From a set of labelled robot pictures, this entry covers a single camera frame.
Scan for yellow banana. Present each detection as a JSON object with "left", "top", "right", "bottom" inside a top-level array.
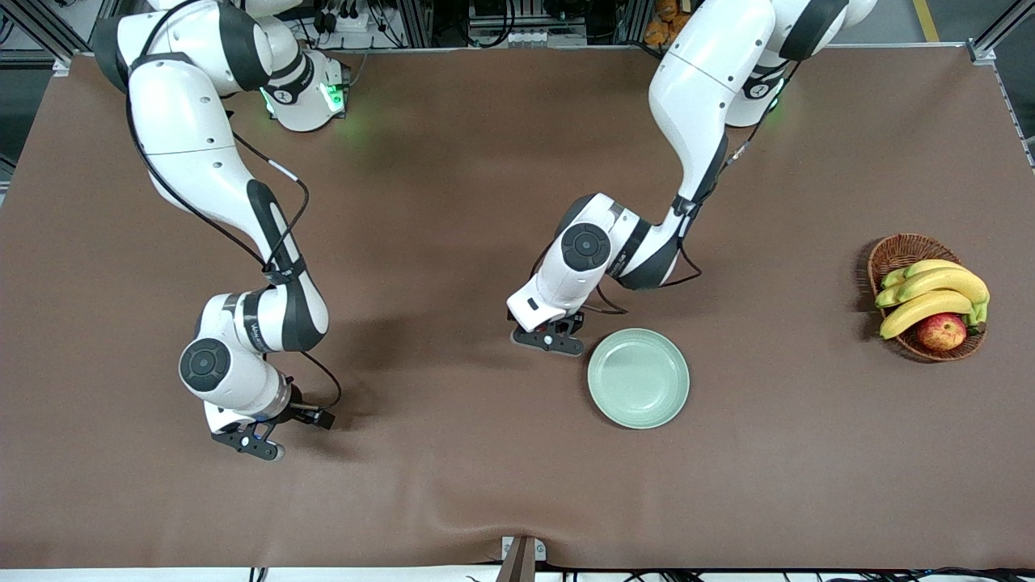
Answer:
[
  {"left": 880, "top": 290, "right": 989, "bottom": 340},
  {"left": 881, "top": 259, "right": 965, "bottom": 289},
  {"left": 875, "top": 268, "right": 991, "bottom": 309}
]

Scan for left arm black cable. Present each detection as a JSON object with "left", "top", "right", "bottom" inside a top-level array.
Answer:
[{"left": 530, "top": 61, "right": 801, "bottom": 318}]

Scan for orange bread rolls pile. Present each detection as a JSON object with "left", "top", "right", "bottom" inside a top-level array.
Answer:
[{"left": 644, "top": 0, "right": 688, "bottom": 46}]

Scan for red apple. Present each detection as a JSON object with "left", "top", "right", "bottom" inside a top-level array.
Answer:
[{"left": 916, "top": 313, "right": 969, "bottom": 352}]

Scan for grey mounting bar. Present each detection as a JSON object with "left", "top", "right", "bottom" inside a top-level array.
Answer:
[{"left": 495, "top": 538, "right": 537, "bottom": 582}]

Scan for white power strip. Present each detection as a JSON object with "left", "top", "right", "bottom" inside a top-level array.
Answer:
[{"left": 318, "top": 6, "right": 374, "bottom": 35}]

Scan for brown wicker basket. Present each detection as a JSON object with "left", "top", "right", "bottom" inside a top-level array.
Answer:
[{"left": 868, "top": 234, "right": 988, "bottom": 362}]

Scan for aluminium corner frame post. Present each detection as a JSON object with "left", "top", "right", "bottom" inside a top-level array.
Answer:
[
  {"left": 968, "top": 0, "right": 1035, "bottom": 67},
  {"left": 0, "top": 0, "right": 74, "bottom": 78}
]

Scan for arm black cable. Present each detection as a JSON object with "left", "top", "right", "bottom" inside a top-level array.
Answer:
[
  {"left": 530, "top": 61, "right": 801, "bottom": 318},
  {"left": 121, "top": 0, "right": 344, "bottom": 415}
]

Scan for pale green round plate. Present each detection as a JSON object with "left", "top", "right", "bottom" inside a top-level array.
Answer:
[{"left": 588, "top": 327, "right": 691, "bottom": 429}]

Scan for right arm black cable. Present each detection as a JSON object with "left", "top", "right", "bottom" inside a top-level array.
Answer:
[{"left": 121, "top": 0, "right": 344, "bottom": 415}]

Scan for white terminal block row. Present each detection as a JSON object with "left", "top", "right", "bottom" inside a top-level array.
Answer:
[{"left": 507, "top": 30, "right": 588, "bottom": 47}]

